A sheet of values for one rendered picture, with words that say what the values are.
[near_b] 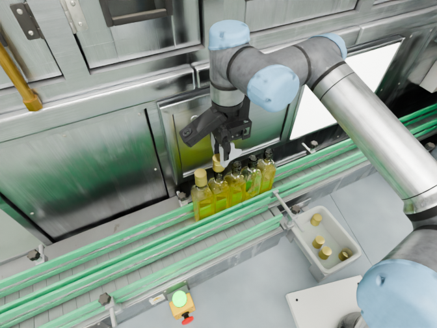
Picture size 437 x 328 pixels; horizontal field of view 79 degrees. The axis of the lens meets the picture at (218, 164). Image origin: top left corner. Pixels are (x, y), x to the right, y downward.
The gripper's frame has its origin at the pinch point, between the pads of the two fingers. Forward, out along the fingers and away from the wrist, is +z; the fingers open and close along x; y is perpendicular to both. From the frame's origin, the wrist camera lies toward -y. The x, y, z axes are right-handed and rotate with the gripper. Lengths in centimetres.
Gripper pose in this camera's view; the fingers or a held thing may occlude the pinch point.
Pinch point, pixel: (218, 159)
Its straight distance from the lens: 73.5
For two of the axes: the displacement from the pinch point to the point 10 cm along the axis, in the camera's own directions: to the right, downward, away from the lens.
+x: -4.4, -6.9, 5.8
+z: 0.0, 6.4, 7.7
